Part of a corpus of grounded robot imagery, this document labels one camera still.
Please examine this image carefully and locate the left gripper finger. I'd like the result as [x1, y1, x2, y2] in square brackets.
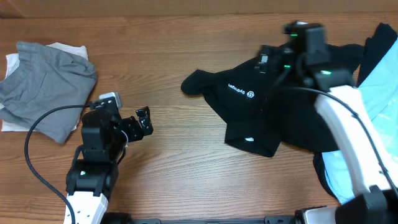
[136, 106, 150, 123]
[141, 119, 154, 136]

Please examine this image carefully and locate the black Sydrogen garment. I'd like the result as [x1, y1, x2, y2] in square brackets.
[180, 42, 365, 158]

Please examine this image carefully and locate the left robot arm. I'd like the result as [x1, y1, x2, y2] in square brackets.
[64, 106, 154, 223]

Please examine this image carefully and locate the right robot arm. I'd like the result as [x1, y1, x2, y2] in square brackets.
[284, 21, 397, 224]

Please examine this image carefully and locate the grey folded garment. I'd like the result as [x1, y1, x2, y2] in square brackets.
[1, 42, 97, 144]

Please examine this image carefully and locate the white folded garment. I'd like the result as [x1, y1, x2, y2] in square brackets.
[1, 42, 88, 132]

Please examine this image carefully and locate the light blue garment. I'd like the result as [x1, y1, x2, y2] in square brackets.
[322, 38, 397, 204]

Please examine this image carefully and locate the black garment under blue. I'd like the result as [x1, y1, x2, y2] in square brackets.
[313, 23, 397, 197]

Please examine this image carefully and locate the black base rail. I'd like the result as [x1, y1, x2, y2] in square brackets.
[102, 212, 336, 224]

